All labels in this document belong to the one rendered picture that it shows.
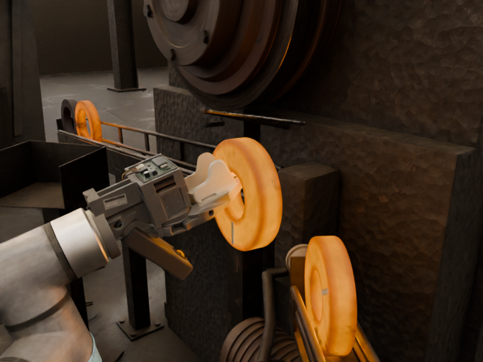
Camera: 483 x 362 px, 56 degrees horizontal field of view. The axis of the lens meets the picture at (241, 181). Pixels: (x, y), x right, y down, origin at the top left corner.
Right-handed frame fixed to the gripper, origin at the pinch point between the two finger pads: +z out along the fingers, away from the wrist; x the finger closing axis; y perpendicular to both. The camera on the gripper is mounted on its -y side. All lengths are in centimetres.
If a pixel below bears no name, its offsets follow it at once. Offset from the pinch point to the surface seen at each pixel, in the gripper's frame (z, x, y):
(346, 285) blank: 2.5, -17.2, -9.6
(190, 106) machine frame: 17, 62, -7
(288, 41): 20.6, 13.9, 12.4
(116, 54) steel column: 143, 708, -85
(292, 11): 22.0, 13.2, 16.8
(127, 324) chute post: -21, 89, -83
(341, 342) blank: -0.7, -18.6, -15.8
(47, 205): -27, 68, -19
